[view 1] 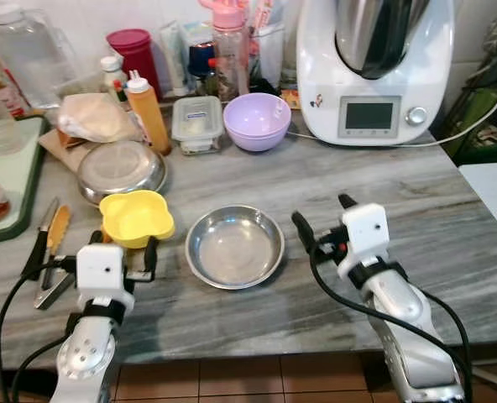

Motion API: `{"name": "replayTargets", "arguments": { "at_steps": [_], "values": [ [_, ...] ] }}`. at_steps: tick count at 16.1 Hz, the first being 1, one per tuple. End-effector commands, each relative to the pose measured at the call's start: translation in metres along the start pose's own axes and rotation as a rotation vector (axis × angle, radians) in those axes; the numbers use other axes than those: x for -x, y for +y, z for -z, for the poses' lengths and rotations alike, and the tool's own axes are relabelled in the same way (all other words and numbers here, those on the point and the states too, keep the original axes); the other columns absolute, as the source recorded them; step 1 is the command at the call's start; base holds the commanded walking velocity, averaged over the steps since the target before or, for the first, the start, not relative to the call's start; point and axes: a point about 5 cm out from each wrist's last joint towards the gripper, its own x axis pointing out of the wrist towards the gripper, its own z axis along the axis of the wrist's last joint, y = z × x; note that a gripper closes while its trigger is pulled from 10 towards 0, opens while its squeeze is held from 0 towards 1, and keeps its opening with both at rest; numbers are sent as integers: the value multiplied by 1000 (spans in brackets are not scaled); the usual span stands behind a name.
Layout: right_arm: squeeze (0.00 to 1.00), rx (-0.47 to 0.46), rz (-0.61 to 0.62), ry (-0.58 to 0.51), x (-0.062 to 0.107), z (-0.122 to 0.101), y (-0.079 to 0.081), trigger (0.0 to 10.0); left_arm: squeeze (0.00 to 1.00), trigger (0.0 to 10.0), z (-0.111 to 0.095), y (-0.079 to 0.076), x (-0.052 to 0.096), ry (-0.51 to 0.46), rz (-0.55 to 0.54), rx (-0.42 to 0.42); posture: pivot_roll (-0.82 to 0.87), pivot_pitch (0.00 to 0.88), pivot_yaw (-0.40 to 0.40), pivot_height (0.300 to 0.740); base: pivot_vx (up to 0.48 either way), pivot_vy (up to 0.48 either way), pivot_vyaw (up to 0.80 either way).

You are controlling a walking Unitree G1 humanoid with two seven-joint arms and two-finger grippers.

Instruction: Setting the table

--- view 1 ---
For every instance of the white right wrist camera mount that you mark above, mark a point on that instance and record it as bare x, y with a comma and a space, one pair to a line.
366, 231

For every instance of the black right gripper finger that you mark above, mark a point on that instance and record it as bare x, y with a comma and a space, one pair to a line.
306, 231
347, 202

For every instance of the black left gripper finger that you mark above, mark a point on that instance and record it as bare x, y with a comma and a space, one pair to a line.
98, 238
153, 254

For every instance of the green rimmed tray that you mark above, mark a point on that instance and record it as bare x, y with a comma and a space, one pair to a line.
18, 185

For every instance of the white kitchen cooking machine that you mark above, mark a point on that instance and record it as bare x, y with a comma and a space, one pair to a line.
324, 67

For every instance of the white plastic packet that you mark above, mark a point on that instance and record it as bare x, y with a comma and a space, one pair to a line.
173, 59

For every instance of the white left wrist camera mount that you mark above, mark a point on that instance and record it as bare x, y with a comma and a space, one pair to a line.
102, 269

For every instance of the brown wooden board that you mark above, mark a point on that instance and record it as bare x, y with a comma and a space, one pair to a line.
64, 149

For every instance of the yellow plastic bowl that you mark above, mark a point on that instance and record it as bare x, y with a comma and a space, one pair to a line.
135, 217

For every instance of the green storage crate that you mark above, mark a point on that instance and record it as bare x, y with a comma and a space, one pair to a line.
479, 134

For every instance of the glass food container with lid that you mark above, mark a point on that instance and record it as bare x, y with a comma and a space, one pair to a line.
196, 124

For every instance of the red and white printed packet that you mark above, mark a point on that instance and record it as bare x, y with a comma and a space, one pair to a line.
12, 92

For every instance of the pink lidded drinking bottle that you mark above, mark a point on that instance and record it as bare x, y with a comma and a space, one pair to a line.
230, 59

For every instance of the white side table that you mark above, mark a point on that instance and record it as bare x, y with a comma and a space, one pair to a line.
492, 197

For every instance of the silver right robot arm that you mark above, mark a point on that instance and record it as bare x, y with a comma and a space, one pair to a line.
408, 319

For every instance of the blue capped bottle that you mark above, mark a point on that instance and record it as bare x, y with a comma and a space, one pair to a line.
201, 63

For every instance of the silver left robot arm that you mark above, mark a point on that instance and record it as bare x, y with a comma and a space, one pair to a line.
85, 363

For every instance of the clear plastic jug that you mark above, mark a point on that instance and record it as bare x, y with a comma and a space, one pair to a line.
32, 54

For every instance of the purple plastic bowl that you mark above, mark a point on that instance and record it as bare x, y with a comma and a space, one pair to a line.
257, 122

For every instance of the dark red plastic canister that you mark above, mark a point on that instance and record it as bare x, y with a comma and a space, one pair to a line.
135, 52

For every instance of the orange and black kitchen utensil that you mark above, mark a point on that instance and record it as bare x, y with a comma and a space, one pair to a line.
57, 228

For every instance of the small white capped bottle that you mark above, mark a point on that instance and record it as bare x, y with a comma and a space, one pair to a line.
112, 75

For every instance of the orange squeeze sauce bottle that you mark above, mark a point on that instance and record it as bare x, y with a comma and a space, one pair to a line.
150, 117

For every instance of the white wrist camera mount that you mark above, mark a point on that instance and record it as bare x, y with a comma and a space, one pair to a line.
366, 231
102, 269

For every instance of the shallow stainless steel plate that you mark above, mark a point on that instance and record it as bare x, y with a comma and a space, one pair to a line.
235, 248

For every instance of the domed stainless steel dish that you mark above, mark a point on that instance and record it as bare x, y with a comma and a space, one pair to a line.
121, 170

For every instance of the bread in plastic bag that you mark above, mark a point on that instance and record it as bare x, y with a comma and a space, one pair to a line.
93, 117

